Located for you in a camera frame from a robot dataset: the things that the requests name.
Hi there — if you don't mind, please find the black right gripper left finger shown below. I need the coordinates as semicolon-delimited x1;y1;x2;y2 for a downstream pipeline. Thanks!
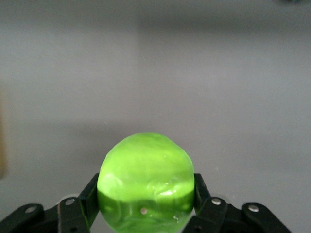
0;172;100;233

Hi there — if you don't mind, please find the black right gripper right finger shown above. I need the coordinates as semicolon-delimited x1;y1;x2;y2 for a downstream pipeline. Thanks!
179;172;292;233

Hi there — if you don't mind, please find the green apple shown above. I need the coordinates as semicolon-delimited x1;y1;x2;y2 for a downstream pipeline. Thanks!
96;132;195;233

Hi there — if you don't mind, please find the dark grey table mat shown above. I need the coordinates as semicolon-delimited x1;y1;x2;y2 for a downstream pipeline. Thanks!
0;0;311;233

